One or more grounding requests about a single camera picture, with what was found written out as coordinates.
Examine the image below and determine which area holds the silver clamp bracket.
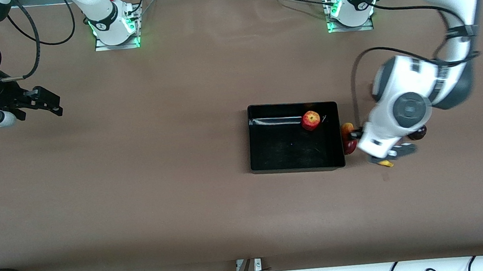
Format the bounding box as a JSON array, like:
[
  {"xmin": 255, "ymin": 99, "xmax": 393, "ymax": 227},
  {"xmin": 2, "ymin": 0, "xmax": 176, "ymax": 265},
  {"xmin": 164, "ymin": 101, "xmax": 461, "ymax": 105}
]
[{"xmin": 235, "ymin": 258, "xmax": 263, "ymax": 271}]

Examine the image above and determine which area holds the red yellow mango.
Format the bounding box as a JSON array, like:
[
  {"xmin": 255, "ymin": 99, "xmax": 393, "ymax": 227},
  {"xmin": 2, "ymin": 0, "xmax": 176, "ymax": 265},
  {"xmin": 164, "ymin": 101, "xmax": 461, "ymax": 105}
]
[{"xmin": 341, "ymin": 122, "xmax": 359, "ymax": 156}]

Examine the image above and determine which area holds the red yellow apple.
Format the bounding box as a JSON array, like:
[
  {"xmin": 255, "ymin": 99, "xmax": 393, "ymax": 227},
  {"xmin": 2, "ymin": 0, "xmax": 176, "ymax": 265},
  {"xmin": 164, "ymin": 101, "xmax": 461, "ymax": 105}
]
[{"xmin": 300, "ymin": 109, "xmax": 322, "ymax": 132}]

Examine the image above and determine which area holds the long black right arm cable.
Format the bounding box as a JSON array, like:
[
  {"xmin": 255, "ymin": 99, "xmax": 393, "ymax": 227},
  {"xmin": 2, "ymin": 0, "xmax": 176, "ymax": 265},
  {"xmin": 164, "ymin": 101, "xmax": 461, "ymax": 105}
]
[{"xmin": 0, "ymin": 0, "xmax": 81, "ymax": 83}]

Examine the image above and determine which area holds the brown table mat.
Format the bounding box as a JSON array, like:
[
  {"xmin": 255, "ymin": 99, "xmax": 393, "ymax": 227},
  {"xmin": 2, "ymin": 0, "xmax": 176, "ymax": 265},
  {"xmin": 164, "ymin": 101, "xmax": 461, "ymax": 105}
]
[{"xmin": 0, "ymin": 0, "xmax": 483, "ymax": 271}]

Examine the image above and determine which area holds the black plastic box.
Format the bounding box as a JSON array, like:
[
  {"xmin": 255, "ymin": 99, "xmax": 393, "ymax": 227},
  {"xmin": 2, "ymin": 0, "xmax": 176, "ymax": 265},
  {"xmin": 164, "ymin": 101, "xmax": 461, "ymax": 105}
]
[{"xmin": 244, "ymin": 96, "xmax": 346, "ymax": 179}]

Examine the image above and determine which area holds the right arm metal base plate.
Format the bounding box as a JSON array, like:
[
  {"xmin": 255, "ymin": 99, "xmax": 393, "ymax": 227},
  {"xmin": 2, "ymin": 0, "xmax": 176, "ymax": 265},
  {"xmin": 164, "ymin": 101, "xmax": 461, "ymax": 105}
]
[{"xmin": 91, "ymin": 4, "xmax": 141, "ymax": 52}]

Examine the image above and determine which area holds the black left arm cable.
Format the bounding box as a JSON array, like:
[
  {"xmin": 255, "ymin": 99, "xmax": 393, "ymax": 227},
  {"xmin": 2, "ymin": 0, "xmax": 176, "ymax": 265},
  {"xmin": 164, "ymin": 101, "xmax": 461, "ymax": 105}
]
[{"xmin": 341, "ymin": 0, "xmax": 483, "ymax": 132}]

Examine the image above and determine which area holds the dark purple mangosteen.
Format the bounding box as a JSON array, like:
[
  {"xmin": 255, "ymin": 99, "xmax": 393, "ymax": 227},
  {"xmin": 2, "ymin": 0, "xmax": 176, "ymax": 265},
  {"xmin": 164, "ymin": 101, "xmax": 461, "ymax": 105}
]
[{"xmin": 407, "ymin": 124, "xmax": 428, "ymax": 141}]

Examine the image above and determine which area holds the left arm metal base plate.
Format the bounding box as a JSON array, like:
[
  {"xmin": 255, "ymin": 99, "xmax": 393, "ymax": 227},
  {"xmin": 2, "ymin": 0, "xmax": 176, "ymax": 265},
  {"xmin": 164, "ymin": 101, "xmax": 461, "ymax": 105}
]
[{"xmin": 324, "ymin": 0, "xmax": 374, "ymax": 35}]

